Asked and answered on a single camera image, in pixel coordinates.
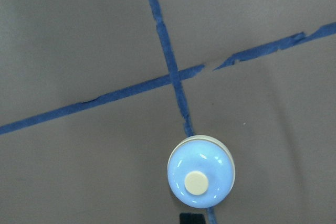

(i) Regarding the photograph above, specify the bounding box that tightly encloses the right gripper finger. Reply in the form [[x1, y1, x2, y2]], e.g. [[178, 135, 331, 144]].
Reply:
[[179, 212, 204, 224]]

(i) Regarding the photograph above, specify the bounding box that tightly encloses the blue white bell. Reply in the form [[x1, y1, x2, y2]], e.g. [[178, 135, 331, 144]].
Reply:
[[167, 135, 235, 208]]

